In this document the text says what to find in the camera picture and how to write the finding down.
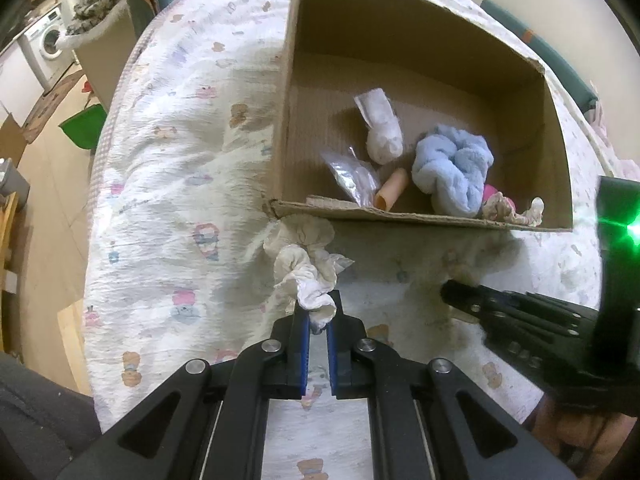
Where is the teal long cushion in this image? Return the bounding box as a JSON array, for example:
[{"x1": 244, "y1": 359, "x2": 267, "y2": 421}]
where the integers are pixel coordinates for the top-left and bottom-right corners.
[{"x1": 479, "y1": 0, "x2": 600, "y2": 106}]

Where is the brown floor rug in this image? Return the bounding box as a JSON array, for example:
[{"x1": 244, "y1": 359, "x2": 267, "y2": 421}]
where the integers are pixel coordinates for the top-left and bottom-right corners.
[{"x1": 22, "y1": 67, "x2": 86, "y2": 143}]

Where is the clear plastic bag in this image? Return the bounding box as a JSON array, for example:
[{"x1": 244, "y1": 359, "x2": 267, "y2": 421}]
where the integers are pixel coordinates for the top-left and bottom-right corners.
[{"x1": 320, "y1": 146, "x2": 381, "y2": 208}]

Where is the cream satin scrunchie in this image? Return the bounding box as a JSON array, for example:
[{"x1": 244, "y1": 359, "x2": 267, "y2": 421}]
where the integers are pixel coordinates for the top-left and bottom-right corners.
[{"x1": 262, "y1": 214, "x2": 356, "y2": 333}]

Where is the beige patterned scrunchie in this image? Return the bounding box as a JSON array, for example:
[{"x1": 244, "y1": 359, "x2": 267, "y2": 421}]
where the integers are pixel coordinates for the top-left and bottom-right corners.
[{"x1": 482, "y1": 192, "x2": 545, "y2": 227}]

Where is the pink plush blanket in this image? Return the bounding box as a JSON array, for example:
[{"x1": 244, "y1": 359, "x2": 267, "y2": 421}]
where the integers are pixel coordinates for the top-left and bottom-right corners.
[{"x1": 585, "y1": 100, "x2": 640, "y2": 171}]

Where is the person's right forearm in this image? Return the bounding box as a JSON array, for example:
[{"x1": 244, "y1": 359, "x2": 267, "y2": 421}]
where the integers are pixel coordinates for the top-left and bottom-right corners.
[{"x1": 530, "y1": 395, "x2": 640, "y2": 466}]

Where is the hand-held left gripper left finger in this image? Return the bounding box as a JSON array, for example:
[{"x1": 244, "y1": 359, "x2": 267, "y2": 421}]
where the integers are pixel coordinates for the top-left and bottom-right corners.
[{"x1": 57, "y1": 305, "x2": 312, "y2": 480}]

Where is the white washing machine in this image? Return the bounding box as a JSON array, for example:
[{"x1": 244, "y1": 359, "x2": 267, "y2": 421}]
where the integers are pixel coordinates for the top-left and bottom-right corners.
[{"x1": 22, "y1": 5, "x2": 76, "y2": 86}]

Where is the flat cardboard piece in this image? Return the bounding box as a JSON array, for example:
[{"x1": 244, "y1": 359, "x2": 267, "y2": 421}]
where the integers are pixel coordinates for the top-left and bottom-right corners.
[{"x1": 0, "y1": 112, "x2": 26, "y2": 166}]

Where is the person's left leg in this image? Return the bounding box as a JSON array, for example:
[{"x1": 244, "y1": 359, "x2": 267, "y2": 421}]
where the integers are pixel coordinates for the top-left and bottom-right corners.
[{"x1": 0, "y1": 352, "x2": 103, "y2": 480}]

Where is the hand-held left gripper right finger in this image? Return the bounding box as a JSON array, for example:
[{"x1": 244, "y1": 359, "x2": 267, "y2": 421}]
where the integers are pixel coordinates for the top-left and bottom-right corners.
[{"x1": 327, "y1": 290, "x2": 576, "y2": 480}]

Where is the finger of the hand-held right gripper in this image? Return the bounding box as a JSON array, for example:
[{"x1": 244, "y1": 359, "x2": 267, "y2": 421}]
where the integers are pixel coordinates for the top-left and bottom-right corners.
[
  {"x1": 442, "y1": 280, "x2": 598, "y2": 331},
  {"x1": 450, "y1": 305, "x2": 596, "y2": 391}
]

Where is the brown cardboard box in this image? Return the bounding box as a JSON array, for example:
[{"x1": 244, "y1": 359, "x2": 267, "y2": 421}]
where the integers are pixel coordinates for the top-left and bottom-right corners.
[{"x1": 262, "y1": 0, "x2": 573, "y2": 233}]

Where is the white kitchen cabinet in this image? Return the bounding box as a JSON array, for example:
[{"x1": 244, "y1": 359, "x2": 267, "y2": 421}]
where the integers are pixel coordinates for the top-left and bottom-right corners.
[{"x1": 0, "y1": 40, "x2": 46, "y2": 121}]

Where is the pink rubber toy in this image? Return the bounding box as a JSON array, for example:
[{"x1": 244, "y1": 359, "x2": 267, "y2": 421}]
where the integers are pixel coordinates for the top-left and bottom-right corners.
[{"x1": 481, "y1": 184, "x2": 518, "y2": 211}]

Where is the grey bin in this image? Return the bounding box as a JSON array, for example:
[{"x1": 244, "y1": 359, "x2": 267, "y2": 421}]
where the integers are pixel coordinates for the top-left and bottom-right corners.
[{"x1": 0, "y1": 157, "x2": 31, "y2": 196}]

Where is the wooden furniture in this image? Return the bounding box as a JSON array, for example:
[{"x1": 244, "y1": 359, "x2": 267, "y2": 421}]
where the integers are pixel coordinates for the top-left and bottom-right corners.
[{"x1": 0, "y1": 192, "x2": 21, "y2": 351}]

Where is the printed bed sheet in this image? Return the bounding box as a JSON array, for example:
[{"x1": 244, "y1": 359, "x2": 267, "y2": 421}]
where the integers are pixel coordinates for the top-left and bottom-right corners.
[{"x1": 82, "y1": 0, "x2": 640, "y2": 480}]

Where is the white sock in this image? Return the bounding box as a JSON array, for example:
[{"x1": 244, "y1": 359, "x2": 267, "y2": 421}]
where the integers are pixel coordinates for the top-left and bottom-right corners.
[{"x1": 354, "y1": 87, "x2": 405, "y2": 166}]

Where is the blue fluffy scrunchie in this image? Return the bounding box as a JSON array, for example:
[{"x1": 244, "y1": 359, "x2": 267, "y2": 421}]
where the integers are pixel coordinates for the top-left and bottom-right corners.
[{"x1": 411, "y1": 124, "x2": 496, "y2": 218}]

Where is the peach soft tube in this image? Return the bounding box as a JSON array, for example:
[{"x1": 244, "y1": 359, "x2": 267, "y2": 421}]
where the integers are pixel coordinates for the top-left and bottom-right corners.
[{"x1": 374, "y1": 167, "x2": 412, "y2": 211}]

